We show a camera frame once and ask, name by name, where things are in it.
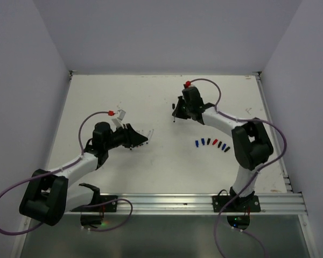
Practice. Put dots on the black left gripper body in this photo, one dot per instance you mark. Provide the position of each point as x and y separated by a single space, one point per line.
119 137

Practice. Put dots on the aluminium front rail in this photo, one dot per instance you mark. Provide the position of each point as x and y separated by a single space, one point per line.
201 204

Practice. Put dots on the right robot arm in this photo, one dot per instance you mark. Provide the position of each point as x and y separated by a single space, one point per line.
251 143

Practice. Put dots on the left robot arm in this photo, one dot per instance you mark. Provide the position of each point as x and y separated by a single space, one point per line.
46 197

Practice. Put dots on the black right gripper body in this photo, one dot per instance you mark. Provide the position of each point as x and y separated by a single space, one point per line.
189 106

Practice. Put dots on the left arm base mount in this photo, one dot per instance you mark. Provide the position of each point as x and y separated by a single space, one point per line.
98 204

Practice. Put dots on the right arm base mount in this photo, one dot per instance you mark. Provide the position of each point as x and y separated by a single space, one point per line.
243 205

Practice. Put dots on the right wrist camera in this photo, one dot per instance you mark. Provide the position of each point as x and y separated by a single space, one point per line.
188 84

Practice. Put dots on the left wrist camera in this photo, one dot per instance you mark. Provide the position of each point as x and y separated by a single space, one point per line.
118 118

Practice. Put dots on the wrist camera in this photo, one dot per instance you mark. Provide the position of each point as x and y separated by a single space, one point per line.
118 118
188 84

